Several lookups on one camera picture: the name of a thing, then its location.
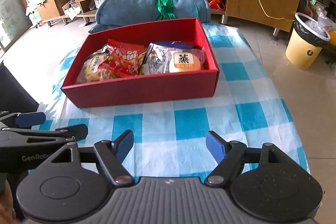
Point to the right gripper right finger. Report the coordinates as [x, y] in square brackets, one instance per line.
[229, 157]

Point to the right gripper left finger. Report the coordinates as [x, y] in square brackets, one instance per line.
[111, 154]

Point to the yellow chips clear bag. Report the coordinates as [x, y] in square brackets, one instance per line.
[92, 71]

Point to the red candy snack bag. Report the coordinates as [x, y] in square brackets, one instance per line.
[123, 58]

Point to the white Kaprons snack pack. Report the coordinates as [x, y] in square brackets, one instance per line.
[157, 58]

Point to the steamed bun clear package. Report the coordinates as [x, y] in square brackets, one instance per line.
[186, 60]

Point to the purple snack packet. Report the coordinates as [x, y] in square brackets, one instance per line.
[177, 45]

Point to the dark chair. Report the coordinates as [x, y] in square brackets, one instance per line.
[13, 97]

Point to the blue white checkered tablecloth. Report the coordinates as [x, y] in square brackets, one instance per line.
[169, 137]

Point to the red cardboard box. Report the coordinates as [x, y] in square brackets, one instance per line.
[148, 88]

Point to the yellow trash bin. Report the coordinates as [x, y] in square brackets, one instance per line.
[305, 42]

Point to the rolled blue blanket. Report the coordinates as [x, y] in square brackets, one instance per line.
[118, 13]

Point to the white paper bag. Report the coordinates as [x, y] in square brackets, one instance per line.
[71, 9]

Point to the green ribbon tie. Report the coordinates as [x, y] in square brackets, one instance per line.
[165, 9]

